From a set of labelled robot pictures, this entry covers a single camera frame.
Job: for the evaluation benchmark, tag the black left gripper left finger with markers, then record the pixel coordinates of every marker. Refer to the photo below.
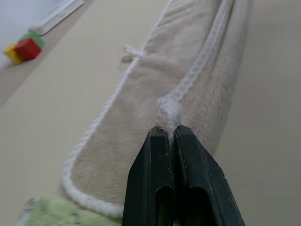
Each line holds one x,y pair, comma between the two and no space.
145,179

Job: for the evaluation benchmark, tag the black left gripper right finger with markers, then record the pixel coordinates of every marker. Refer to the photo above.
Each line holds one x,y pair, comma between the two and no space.
207,183

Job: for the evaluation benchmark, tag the beige towel with white trim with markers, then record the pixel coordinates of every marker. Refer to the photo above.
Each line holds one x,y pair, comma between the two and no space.
169,77

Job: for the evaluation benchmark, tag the green fluffy towel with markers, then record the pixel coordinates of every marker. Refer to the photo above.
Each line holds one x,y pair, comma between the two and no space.
58,212

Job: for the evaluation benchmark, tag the red wooden block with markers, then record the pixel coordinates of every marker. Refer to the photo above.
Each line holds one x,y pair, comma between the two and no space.
27,50

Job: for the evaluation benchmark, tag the green wooden block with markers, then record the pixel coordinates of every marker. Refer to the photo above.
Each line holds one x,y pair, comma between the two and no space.
33,37

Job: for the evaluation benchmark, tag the yellow wooden block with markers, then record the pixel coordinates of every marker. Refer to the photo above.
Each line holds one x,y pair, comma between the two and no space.
12,52

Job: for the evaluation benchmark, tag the white flat board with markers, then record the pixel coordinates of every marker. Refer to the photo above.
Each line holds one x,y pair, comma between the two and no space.
60,13

